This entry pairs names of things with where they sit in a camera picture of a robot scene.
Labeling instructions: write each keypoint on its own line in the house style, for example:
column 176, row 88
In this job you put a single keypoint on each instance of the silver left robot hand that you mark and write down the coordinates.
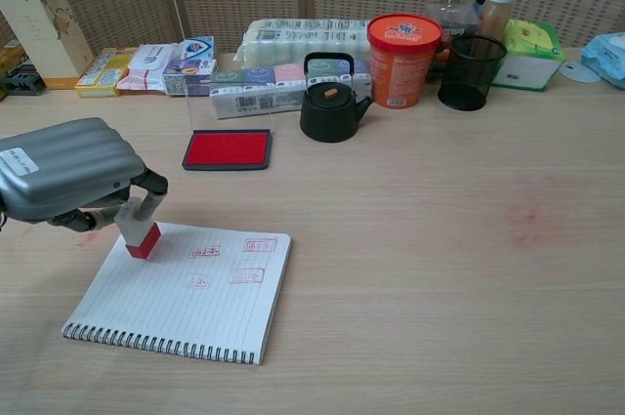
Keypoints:
column 63, row 166

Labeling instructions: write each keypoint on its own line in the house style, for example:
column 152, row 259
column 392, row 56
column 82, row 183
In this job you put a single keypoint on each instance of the red white stamp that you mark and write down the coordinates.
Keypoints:
column 141, row 239

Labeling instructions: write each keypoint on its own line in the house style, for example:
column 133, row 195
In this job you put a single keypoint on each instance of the white spiral notebook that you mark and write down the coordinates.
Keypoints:
column 185, row 298

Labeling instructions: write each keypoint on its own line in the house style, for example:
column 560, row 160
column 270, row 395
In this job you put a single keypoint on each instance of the yellow red box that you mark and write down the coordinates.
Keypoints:
column 105, row 73

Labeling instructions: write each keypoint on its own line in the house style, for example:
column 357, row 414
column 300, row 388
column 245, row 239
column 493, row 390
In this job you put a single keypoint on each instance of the gold foil pack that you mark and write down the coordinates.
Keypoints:
column 11, row 53

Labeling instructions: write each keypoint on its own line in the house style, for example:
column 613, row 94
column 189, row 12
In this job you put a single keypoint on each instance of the pink wet wipes pack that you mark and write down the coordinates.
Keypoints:
column 146, row 68

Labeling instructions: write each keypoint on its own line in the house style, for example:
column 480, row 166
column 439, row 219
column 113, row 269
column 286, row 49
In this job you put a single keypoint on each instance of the tall orange cream box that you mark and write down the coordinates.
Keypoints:
column 44, row 29

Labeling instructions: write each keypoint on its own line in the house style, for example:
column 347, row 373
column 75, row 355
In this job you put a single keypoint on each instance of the purple box with peach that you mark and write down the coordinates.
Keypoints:
column 188, row 75

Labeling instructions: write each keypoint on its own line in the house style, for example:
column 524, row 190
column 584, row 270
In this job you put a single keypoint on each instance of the red ink pad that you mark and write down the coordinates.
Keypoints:
column 227, row 149

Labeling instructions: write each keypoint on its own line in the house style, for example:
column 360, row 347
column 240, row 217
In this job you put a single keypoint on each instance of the clear acrylic lid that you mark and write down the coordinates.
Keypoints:
column 229, row 114

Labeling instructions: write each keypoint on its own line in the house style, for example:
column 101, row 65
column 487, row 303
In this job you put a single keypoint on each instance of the blue white box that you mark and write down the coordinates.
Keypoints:
column 195, row 49

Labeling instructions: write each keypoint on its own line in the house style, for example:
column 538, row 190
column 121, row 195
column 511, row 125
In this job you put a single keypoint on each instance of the multicolour pocket tissue row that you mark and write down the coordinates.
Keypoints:
column 259, row 88

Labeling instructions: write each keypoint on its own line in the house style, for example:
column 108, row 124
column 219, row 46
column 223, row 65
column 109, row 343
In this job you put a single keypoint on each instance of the large white tissue pack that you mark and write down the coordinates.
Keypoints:
column 293, row 39

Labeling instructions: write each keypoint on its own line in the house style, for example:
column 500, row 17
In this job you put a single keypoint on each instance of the black teapot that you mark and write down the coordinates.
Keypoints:
column 327, row 114

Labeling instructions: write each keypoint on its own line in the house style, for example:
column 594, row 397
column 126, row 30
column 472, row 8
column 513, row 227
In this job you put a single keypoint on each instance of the orange lidded canister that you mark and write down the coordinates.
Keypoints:
column 400, row 63

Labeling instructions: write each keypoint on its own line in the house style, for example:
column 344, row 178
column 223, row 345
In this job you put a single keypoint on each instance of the black mesh pen cup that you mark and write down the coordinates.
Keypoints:
column 469, row 78

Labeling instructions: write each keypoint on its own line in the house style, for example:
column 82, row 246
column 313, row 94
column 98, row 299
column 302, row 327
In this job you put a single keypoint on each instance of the clear plastic box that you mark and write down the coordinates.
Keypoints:
column 451, row 19

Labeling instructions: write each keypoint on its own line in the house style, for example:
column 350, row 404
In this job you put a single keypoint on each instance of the dark bottle black cap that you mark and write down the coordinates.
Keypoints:
column 481, row 2

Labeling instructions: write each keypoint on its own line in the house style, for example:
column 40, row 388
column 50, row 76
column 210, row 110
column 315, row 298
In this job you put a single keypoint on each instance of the brown bottle white cap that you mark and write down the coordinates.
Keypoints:
column 495, row 14

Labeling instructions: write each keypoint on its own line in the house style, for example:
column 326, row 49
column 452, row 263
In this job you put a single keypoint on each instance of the green tissue pack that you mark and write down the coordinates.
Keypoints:
column 529, row 53

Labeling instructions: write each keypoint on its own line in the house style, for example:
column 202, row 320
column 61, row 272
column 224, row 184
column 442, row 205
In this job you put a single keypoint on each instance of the white round disc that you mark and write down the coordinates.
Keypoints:
column 578, row 72

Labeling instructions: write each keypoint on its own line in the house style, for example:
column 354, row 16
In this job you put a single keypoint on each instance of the blue wet wipes pack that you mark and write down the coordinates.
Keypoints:
column 608, row 56

